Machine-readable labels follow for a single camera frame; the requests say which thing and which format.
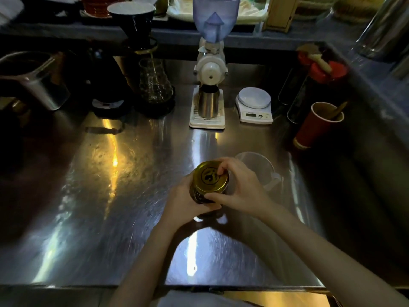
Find white paper filter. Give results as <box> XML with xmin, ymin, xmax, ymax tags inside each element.
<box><xmin>108</xmin><ymin>1</ymin><xmax>156</xmax><ymax>14</ymax></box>

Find steel pitcher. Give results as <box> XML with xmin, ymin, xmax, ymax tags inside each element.
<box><xmin>0</xmin><ymin>51</ymin><xmax>71</xmax><ymax>111</ymax></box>

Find black scale under carafe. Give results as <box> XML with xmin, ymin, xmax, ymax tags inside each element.
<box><xmin>134</xmin><ymin>89</ymin><xmax>176</xmax><ymax>119</ymax></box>

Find red paper cup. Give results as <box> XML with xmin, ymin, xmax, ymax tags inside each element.
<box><xmin>293</xmin><ymin>102</ymin><xmax>345</xmax><ymax>151</ymax></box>

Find wooden box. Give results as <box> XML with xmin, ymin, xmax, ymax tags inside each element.
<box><xmin>263</xmin><ymin>0</ymin><xmax>301</xmax><ymax>33</ymax></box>

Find white coffee grinder blue hopper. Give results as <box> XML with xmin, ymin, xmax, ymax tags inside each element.
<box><xmin>189</xmin><ymin>0</ymin><xmax>242</xmax><ymax>130</ymax></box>

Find black scale with display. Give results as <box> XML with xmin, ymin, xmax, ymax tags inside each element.
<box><xmin>91</xmin><ymin>98</ymin><xmax>132</xmax><ymax>119</ymax></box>

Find woven baskets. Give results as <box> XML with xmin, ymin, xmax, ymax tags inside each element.
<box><xmin>294</xmin><ymin>0</ymin><xmax>385</xmax><ymax>23</ymax></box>

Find white digital kitchen scale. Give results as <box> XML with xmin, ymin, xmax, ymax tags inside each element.
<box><xmin>235</xmin><ymin>87</ymin><xmax>274</xmax><ymax>125</ymax></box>

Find wooden spoon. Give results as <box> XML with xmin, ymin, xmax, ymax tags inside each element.
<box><xmin>329</xmin><ymin>100</ymin><xmax>349</xmax><ymax>120</ymax></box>

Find clear plastic measuring cup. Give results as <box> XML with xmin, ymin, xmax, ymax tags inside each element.
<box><xmin>235</xmin><ymin>152</ymin><xmax>284</xmax><ymax>192</ymax></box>

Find black canister with red lid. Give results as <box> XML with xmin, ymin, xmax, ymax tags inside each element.
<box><xmin>278</xmin><ymin>49</ymin><xmax>320</xmax><ymax>106</ymax></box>
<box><xmin>287</xmin><ymin>61</ymin><xmax>349</xmax><ymax>125</ymax></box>

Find cream tray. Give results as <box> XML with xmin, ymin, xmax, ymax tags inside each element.
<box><xmin>166</xmin><ymin>0</ymin><xmax>269</xmax><ymax>25</ymax></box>

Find red bowl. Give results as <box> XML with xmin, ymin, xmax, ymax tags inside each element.
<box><xmin>80</xmin><ymin>0</ymin><xmax>126</xmax><ymax>18</ymax></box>

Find steel grounds cup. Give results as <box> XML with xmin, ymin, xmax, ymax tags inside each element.
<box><xmin>198</xmin><ymin>85</ymin><xmax>220</xmax><ymax>119</ymax></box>

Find black coffee dripper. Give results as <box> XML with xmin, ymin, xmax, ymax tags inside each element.
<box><xmin>107</xmin><ymin>1</ymin><xmax>157</xmax><ymax>51</ymax></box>

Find dark glass jar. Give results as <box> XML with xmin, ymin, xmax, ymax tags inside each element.
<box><xmin>190</xmin><ymin>180</ymin><xmax>228</xmax><ymax>218</ymax></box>

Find large steel kettle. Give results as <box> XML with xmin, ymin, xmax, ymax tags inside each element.
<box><xmin>355</xmin><ymin>0</ymin><xmax>409</xmax><ymax>64</ymax></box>

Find glass coffee carafe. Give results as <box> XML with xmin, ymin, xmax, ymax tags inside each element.
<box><xmin>139</xmin><ymin>57</ymin><xmax>174</xmax><ymax>104</ymax></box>

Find wooden handled brush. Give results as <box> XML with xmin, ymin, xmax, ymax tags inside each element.
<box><xmin>297</xmin><ymin>44</ymin><xmax>333</xmax><ymax>74</ymax></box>

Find person's right hand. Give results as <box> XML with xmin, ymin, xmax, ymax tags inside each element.
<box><xmin>204</xmin><ymin>156</ymin><xmax>277</xmax><ymax>222</ymax></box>

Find person's left forearm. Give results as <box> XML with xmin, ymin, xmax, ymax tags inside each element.
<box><xmin>108</xmin><ymin>219</ymin><xmax>186</xmax><ymax>307</ymax></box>

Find person's right forearm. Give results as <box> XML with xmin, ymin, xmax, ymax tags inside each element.
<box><xmin>258</xmin><ymin>202</ymin><xmax>409</xmax><ymax>307</ymax></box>

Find person's left hand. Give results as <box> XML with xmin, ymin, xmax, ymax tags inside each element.
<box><xmin>159</xmin><ymin>173</ymin><xmax>222</xmax><ymax>231</ymax></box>

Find gold jar lid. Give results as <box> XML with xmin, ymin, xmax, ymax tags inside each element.
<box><xmin>193</xmin><ymin>160</ymin><xmax>229</xmax><ymax>195</ymax></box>

